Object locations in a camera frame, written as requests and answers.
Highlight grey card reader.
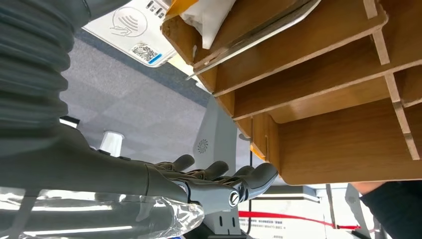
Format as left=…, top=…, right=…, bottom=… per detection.
left=82, top=0, right=177, bottom=68

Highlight person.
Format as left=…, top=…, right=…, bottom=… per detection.
left=351, top=180, right=422, bottom=239

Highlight grey kiosk stand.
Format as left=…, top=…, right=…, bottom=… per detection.
left=193, top=96, right=254, bottom=237

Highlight white paper packet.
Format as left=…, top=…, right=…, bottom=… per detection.
left=179, top=0, right=236, bottom=50

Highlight red barrier belt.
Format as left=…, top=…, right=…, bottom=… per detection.
left=238, top=211, right=362, bottom=231

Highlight cardboard divider box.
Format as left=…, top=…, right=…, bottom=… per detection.
left=161, top=0, right=422, bottom=186

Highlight black stanchion post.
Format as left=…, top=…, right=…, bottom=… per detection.
left=247, top=150, right=254, bottom=236

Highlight white cylinder post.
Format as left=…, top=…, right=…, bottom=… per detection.
left=99, top=130, right=125, bottom=157

